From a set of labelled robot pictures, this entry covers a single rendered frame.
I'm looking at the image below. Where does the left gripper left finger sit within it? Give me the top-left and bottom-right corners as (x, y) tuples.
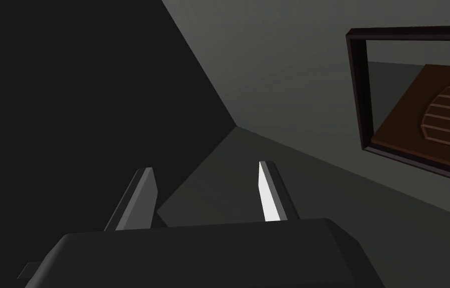
(104, 167), (158, 232)

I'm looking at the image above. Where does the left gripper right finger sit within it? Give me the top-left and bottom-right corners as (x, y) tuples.
(258, 160), (301, 222)

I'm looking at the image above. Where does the brown wooden door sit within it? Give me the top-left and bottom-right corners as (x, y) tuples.
(370, 63), (450, 171)

